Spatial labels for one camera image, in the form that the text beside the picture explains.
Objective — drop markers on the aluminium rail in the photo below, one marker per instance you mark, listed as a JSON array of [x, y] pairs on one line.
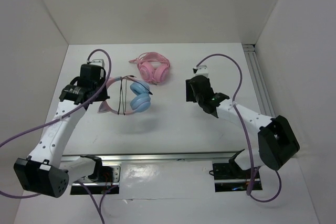
[[158, 157], [258, 80]]

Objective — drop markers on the aluminium front rail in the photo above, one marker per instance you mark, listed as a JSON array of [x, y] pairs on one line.
[[158, 157]]

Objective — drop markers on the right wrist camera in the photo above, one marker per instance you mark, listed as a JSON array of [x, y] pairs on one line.
[[201, 70]]

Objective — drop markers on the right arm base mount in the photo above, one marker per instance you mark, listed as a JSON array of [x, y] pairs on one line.
[[228, 179]]

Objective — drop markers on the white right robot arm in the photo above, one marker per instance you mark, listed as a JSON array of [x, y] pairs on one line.
[[277, 143]]

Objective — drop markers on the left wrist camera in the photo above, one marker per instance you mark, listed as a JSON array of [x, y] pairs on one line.
[[97, 62]]

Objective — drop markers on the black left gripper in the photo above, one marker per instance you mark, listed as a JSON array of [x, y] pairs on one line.
[[103, 97]]

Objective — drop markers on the aluminium right side rail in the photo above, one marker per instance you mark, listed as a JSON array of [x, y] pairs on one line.
[[258, 80]]

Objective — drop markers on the pink wrapped headphones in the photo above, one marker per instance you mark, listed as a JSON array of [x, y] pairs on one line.
[[153, 67]]

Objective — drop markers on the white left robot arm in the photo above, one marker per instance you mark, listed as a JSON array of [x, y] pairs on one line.
[[41, 171]]

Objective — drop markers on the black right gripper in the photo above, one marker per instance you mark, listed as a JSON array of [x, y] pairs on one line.
[[190, 96]]

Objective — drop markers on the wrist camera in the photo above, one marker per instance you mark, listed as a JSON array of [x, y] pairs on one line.
[[201, 70], [97, 62]]

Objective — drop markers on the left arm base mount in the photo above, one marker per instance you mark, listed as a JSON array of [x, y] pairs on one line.
[[108, 181]]

